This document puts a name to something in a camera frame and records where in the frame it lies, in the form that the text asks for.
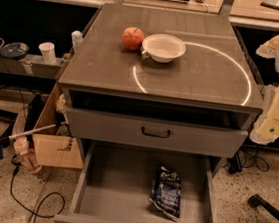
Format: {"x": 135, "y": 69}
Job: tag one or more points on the dark blue bowl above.
{"x": 14, "y": 51}

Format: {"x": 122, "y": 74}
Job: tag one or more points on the black chair leg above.
{"x": 256, "y": 200}

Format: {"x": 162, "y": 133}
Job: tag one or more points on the red apple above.
{"x": 132, "y": 38}

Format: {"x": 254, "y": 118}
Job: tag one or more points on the white bowl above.
{"x": 162, "y": 48}

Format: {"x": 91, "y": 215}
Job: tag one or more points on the blue chip bag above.
{"x": 166, "y": 193}

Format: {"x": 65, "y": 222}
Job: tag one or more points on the grey open middle drawer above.
{"x": 116, "y": 181}

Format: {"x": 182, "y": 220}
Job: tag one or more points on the white plastic bottle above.
{"x": 77, "y": 39}

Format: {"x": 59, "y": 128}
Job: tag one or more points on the white paper cup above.
{"x": 48, "y": 52}

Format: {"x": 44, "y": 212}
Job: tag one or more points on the grey-handled tool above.
{"x": 32, "y": 131}

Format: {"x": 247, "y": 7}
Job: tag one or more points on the grey drawer cabinet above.
{"x": 210, "y": 85}

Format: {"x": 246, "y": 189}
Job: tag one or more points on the cardboard box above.
{"x": 55, "y": 147}

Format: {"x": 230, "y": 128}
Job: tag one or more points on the grey top drawer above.
{"x": 153, "y": 133}

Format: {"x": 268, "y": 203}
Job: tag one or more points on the pink spray bottle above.
{"x": 26, "y": 155}

